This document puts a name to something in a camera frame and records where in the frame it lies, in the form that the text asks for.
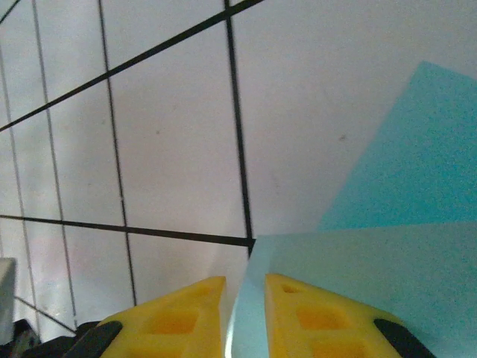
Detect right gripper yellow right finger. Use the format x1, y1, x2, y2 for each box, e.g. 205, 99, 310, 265
265, 273, 437, 358

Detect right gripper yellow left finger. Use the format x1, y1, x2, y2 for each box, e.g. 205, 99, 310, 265
72, 275, 227, 358

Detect light blue paper sheet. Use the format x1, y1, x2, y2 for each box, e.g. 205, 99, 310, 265
225, 61, 477, 358

